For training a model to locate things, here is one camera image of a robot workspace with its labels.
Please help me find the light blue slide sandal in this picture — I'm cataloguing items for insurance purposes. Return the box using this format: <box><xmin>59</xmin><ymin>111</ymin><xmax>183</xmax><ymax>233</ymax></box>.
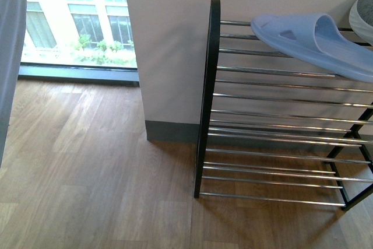
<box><xmin>251</xmin><ymin>13</ymin><xmax>372</xmax><ymax>83</ymax></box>

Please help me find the grey knit sneaker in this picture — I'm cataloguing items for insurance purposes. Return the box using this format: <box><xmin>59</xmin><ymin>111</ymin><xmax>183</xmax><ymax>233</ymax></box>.
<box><xmin>349</xmin><ymin>0</ymin><xmax>372</xmax><ymax>45</ymax></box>

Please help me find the black metal shoe rack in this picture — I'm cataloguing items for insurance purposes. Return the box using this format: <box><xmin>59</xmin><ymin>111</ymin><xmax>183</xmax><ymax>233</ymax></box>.
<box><xmin>194</xmin><ymin>0</ymin><xmax>372</xmax><ymax>210</ymax></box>

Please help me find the purple grey robot body panel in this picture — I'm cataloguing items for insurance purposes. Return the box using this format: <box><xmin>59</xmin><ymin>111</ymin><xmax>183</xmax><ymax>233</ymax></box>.
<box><xmin>1</xmin><ymin>0</ymin><xmax>27</xmax><ymax>156</ymax></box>

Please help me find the dark window frame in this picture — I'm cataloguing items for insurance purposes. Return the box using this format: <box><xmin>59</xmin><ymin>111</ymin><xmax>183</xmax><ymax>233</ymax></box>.
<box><xmin>18</xmin><ymin>62</ymin><xmax>140</xmax><ymax>87</ymax></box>

